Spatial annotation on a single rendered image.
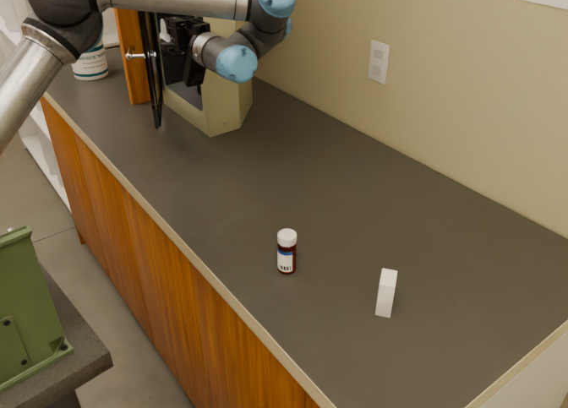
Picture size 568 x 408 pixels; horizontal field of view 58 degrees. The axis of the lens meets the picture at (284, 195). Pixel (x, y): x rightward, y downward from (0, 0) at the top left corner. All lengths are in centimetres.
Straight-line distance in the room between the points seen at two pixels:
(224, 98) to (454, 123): 66
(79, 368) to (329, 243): 55
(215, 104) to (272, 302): 74
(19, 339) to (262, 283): 44
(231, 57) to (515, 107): 66
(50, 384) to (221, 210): 54
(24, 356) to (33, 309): 9
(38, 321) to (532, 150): 108
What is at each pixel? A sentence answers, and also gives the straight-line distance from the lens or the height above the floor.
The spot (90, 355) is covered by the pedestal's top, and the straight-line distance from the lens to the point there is 98.
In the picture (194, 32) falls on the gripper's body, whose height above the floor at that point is 134.
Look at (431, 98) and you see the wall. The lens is 145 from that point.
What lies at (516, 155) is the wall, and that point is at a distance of 134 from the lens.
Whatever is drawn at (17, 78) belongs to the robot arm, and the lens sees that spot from 110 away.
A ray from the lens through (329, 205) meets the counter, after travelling 127.
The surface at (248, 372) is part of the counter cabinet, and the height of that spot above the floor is 68.
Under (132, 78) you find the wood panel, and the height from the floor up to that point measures 103.
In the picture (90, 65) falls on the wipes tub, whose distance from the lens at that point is 211.
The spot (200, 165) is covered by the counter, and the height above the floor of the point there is 94.
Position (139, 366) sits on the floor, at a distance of 218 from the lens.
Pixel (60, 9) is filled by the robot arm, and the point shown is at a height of 143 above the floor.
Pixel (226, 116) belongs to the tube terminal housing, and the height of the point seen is 99.
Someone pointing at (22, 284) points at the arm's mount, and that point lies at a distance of 88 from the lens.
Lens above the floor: 166
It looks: 34 degrees down
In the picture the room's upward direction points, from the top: straight up
